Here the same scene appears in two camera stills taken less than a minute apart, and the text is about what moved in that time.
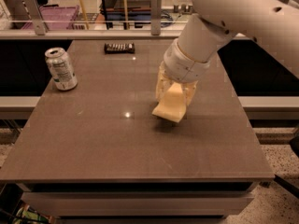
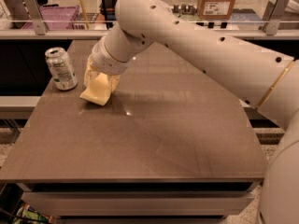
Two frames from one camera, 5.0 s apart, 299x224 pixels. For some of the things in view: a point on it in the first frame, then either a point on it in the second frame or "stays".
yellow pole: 83,7 stays
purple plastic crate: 56,18 stays
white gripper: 184,66 → 104,61
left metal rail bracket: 35,12 stays
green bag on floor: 27,215 stays
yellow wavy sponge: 173,105 → 99,91
